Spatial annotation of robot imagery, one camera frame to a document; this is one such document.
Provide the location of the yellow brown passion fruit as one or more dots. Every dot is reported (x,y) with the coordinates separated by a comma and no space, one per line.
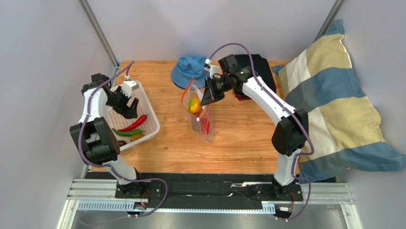
(136,136)

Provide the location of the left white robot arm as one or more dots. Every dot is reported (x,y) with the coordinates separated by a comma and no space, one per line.
(93,137)

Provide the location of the green chili pepper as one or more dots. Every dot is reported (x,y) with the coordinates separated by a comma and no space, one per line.
(128,133)

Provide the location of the right aluminium corner post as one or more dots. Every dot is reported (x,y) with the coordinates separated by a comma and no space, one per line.
(334,11)

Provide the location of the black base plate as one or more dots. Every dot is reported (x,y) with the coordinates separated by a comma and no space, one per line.
(204,191)

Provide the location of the black folded cloth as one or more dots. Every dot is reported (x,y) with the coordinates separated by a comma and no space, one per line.
(262,68)

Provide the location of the yellow green mango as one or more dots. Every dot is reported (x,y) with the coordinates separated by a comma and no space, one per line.
(194,105)

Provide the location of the purple eggplant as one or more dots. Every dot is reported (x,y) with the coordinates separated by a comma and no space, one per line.
(196,124)

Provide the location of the clear orange-zip bag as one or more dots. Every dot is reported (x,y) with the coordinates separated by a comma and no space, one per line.
(195,89)

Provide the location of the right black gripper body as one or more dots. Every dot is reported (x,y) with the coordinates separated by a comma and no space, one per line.
(210,89)

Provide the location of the blue bucket hat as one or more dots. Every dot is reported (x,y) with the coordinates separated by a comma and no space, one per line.
(188,67)

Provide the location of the white plastic basket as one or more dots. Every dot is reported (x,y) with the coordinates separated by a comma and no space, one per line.
(150,127)

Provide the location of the left aluminium corner post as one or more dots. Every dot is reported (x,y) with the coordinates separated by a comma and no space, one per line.
(86,7)

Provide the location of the red tomato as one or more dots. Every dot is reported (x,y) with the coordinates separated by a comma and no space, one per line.
(205,124)

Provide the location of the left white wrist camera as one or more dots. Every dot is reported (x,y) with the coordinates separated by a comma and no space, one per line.
(128,86)

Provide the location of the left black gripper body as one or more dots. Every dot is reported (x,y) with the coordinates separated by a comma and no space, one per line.
(118,101)

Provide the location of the red chili pepper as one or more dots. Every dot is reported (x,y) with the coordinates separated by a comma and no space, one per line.
(136,124)

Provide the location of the aluminium corner post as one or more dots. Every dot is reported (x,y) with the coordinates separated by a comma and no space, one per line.
(86,7)
(334,11)

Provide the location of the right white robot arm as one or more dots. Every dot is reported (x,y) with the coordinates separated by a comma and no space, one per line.
(291,125)

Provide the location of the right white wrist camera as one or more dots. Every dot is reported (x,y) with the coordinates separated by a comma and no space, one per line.
(214,71)

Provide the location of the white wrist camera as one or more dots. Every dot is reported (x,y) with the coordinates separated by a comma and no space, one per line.
(128,86)
(214,71)

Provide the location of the aluminium frame rail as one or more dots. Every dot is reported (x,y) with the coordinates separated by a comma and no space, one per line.
(91,204)

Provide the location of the blue yellow checked pillow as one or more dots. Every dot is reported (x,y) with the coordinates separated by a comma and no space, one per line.
(344,127)

